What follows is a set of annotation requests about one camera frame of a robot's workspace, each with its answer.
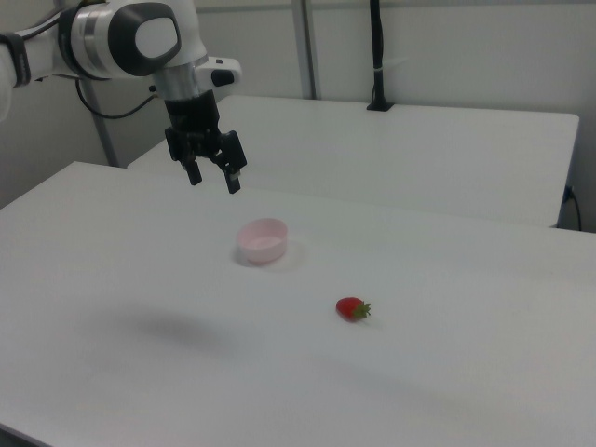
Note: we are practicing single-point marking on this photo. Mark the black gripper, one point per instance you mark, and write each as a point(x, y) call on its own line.
point(192, 116)

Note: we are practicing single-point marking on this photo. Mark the red strawberry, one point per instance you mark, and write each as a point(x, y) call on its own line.
point(348, 308)

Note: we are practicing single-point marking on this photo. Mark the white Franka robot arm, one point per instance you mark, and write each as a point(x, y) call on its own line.
point(116, 42)

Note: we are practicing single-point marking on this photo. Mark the pink plastic bowl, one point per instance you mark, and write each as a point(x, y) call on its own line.
point(261, 242)

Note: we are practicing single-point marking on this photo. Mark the white side table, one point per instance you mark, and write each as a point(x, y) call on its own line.
point(396, 153)

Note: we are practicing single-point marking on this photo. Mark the black pole with clamp base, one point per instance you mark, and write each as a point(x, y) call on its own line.
point(377, 56)

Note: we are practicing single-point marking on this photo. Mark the grey slanted frame post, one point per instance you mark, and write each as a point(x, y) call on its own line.
point(104, 135)

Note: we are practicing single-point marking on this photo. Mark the grey partition frame post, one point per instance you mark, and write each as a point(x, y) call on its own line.
point(308, 46)

